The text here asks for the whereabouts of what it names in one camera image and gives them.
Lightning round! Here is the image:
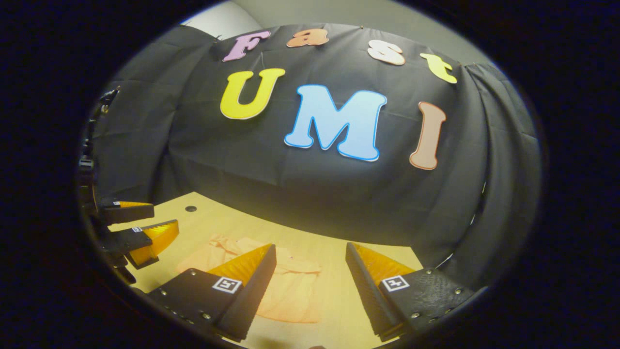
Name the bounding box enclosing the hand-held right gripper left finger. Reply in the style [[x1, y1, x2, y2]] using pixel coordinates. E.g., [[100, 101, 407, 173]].
[[148, 243, 278, 343]]

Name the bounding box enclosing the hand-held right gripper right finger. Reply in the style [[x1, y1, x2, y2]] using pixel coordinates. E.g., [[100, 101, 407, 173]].
[[345, 242, 475, 341]]

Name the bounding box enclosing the orange T-shirt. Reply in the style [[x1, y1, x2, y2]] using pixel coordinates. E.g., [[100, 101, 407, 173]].
[[177, 234, 323, 324]]

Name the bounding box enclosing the black backdrop cloth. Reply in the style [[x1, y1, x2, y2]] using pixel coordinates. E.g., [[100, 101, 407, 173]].
[[92, 22, 542, 291]]

